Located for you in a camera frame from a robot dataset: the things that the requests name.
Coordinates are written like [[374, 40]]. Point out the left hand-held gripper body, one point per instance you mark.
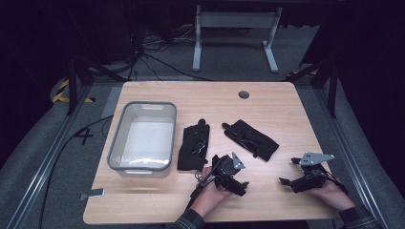
[[226, 167]]

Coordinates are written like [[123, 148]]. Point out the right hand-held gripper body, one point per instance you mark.
[[310, 183]]

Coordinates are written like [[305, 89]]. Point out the black glove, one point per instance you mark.
[[194, 146], [254, 140]]

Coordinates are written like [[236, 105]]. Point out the white plastic bin grey rim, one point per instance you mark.
[[149, 140]]

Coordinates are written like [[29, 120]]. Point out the person's right hand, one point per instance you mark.
[[334, 195]]

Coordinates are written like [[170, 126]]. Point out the person's left hand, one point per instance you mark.
[[208, 198]]

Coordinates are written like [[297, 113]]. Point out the grey round table grommet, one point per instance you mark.
[[244, 94]]

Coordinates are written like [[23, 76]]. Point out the black metal stand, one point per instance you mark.
[[72, 86], [332, 89]]

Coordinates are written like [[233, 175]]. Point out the grey tape piece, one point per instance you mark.
[[94, 193]]

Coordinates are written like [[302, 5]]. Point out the yellow black hazard tape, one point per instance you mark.
[[62, 89]]

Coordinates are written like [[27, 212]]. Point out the aluminium floor rail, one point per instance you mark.
[[47, 159], [347, 152]]

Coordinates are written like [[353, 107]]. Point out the white metal desk frame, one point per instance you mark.
[[235, 19]]

